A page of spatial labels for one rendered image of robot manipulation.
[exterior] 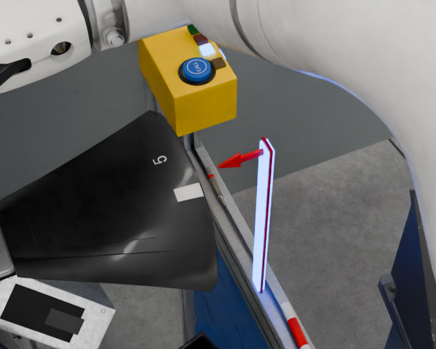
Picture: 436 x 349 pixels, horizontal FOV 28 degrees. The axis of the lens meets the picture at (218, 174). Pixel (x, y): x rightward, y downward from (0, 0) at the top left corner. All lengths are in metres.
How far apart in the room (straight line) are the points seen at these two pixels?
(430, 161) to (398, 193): 2.07
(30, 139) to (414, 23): 1.58
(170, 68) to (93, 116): 0.69
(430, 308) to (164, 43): 0.55
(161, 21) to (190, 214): 0.30
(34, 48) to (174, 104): 0.54
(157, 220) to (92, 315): 0.19
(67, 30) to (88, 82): 1.14
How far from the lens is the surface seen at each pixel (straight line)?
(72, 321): 1.11
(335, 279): 2.32
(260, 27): 0.50
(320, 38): 0.44
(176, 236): 0.98
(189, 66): 1.26
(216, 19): 0.57
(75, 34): 0.73
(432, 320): 1.07
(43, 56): 0.73
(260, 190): 1.09
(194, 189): 1.00
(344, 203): 2.45
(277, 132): 2.26
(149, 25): 0.76
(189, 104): 1.25
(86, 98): 1.90
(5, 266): 0.96
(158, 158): 1.01
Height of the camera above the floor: 1.98
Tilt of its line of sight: 53 degrees down
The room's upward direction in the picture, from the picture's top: straight up
